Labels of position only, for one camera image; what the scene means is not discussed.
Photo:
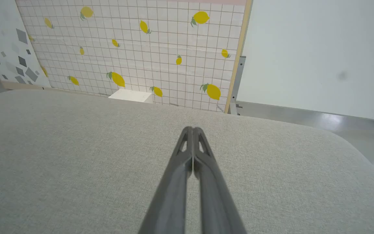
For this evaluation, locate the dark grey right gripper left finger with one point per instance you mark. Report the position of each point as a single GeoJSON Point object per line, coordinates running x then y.
{"type": "Point", "coordinates": [170, 195]}

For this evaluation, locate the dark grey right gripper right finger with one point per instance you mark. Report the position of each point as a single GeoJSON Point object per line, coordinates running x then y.
{"type": "Point", "coordinates": [216, 195]}

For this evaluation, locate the white box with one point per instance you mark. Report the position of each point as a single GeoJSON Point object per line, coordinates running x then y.
{"type": "Point", "coordinates": [130, 96]}

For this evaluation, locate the grey metal panel stand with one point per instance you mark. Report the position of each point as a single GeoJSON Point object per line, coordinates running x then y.
{"type": "Point", "coordinates": [237, 84]}

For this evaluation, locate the lemon print grid panel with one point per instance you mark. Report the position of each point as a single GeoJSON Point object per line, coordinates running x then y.
{"type": "Point", "coordinates": [141, 58]}

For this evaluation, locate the grey terrazzo pattern panel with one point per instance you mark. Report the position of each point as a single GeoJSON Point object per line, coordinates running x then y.
{"type": "Point", "coordinates": [5, 45]}

